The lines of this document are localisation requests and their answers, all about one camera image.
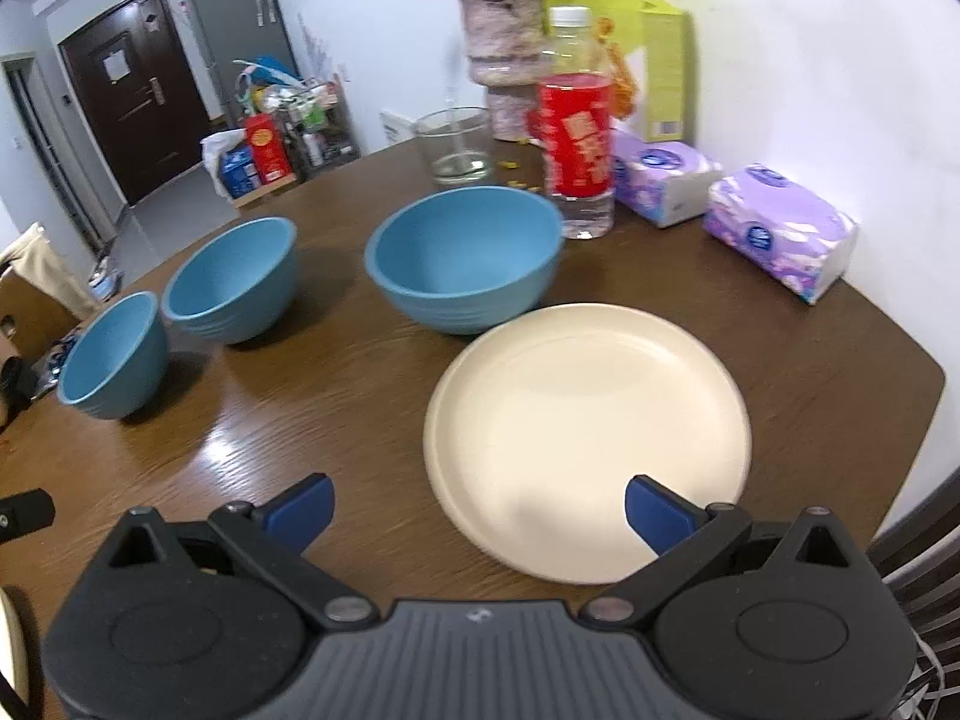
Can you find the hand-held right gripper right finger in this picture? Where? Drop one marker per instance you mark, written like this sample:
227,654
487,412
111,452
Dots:
660,516

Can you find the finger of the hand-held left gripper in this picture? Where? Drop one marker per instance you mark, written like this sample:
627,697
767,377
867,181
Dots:
22,516

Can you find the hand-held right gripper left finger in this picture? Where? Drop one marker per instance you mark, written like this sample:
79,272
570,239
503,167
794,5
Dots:
301,516

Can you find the blue bowl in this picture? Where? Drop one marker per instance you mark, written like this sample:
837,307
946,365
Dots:
112,356
229,281
465,259

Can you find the wooden chair with cloth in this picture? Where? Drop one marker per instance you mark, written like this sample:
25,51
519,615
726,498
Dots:
37,262

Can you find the dark slatted chair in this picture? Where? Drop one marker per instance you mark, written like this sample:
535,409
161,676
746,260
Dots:
922,577

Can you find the purple tissue pack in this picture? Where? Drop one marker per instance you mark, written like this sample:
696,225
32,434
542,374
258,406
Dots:
664,172
780,229

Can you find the cardboard box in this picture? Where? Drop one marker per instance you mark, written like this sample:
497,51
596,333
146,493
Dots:
262,191

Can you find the blue box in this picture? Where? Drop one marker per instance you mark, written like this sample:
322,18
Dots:
240,171

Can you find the red box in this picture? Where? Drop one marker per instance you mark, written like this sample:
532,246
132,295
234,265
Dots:
268,148

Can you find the white plastic bag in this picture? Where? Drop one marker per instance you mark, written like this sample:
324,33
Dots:
214,150

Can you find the water bottle with red label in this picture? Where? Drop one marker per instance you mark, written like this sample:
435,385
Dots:
577,142

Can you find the storage cart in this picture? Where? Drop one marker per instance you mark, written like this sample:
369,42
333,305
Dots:
319,131

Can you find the glass cup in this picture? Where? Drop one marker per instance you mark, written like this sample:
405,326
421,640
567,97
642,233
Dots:
454,157

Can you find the dark brown door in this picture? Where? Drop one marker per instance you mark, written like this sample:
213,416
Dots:
135,97

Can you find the colourful bags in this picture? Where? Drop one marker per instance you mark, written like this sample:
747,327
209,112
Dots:
262,76

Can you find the yellow-green carton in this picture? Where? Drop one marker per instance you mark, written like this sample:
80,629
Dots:
660,67

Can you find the grey refrigerator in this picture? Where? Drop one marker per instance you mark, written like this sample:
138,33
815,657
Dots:
232,22

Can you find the mottled vase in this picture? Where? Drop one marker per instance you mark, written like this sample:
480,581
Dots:
499,37

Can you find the purple wall decoration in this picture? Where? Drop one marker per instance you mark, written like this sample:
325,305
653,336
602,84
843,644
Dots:
319,41

